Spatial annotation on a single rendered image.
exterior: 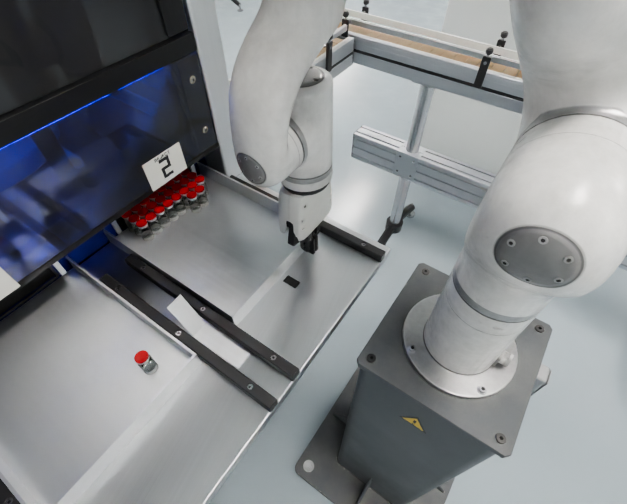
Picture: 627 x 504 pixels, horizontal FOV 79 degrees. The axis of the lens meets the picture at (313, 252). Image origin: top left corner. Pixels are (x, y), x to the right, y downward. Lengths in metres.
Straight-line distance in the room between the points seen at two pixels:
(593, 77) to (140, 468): 0.68
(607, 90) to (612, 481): 1.50
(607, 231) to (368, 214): 1.78
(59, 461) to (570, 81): 0.75
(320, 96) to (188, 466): 0.52
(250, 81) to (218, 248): 0.42
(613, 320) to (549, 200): 1.80
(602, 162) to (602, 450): 1.51
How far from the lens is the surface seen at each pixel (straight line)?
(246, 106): 0.45
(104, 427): 0.68
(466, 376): 0.69
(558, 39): 0.36
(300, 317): 0.67
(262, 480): 1.49
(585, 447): 1.78
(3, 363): 0.81
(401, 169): 1.63
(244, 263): 0.75
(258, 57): 0.45
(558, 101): 0.45
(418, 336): 0.69
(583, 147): 0.39
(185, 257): 0.79
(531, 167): 0.37
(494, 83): 1.34
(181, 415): 0.64
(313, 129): 0.51
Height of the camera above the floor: 1.47
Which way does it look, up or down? 51 degrees down
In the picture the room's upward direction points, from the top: straight up
